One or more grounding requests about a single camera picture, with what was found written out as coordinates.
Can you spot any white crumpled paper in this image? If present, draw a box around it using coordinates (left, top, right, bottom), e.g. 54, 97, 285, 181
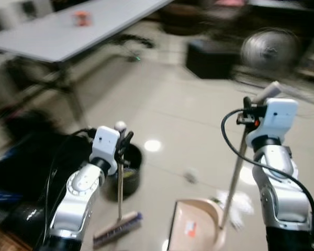
215, 190, 255, 229

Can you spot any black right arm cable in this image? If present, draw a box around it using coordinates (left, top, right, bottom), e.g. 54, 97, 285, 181
221, 108, 306, 202

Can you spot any black round waste bin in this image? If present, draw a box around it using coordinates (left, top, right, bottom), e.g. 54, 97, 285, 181
106, 142, 144, 202

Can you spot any small orange container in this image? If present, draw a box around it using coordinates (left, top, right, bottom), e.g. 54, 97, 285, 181
73, 9, 93, 27

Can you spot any black bag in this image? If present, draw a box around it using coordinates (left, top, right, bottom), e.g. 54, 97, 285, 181
0, 130, 93, 231

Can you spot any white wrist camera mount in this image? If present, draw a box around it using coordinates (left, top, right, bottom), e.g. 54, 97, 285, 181
89, 125, 121, 176
245, 98, 299, 148

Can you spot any round grey floor fan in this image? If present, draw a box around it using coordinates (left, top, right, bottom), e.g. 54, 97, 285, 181
239, 27, 302, 80

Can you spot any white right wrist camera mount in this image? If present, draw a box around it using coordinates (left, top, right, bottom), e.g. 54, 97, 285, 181
245, 98, 299, 148

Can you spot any black box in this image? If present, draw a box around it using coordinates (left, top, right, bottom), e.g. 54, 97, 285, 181
185, 39, 242, 81

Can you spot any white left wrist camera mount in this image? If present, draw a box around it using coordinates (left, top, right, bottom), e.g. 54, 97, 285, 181
89, 125, 121, 176

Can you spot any beige long-handled dustpan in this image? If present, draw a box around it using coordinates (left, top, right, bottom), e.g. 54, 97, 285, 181
167, 81, 283, 251

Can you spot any wooden-handled purple bristle broom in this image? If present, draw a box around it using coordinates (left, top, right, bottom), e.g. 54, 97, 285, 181
92, 121, 144, 249

